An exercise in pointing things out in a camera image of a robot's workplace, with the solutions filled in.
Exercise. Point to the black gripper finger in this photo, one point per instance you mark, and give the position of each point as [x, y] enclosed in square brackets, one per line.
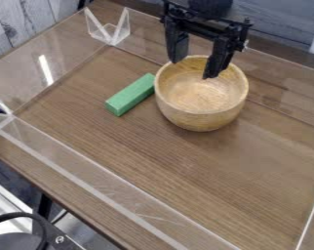
[221, 58]
[177, 39]

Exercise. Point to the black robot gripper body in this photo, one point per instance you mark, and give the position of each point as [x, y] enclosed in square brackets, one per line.
[210, 19]

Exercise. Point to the green rectangular block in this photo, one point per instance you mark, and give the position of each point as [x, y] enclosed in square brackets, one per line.
[133, 95]

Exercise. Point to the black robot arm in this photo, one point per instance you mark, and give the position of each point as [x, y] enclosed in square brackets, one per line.
[205, 18]

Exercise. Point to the light wooden bowl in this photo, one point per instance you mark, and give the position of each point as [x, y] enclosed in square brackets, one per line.
[199, 104]

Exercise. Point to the black table leg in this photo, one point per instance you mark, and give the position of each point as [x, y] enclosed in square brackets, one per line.
[44, 206]

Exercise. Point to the clear acrylic tray enclosure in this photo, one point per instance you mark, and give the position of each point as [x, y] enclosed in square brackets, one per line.
[154, 186]

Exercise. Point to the black metal table bracket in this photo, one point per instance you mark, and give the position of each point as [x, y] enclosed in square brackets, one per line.
[58, 239]

